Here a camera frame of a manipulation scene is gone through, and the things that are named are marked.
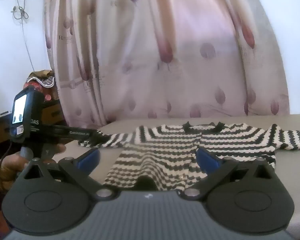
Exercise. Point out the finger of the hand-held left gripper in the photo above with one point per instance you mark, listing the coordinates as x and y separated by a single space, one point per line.
85 133

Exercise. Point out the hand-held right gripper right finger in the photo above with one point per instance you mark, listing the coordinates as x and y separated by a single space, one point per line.
207 163

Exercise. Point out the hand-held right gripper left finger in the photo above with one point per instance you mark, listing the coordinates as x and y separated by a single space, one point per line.
88 159

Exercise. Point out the black and white striped sweater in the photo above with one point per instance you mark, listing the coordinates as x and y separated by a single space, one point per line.
165 140

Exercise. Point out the person's left hand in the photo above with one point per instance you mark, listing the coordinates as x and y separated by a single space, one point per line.
12 166

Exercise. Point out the patterned cloth pile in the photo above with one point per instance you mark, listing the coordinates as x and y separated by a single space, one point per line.
43 82

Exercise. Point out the pink leaf print curtain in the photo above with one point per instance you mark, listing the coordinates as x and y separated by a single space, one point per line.
165 55

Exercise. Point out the white wall socket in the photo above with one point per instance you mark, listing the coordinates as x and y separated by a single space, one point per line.
15 9

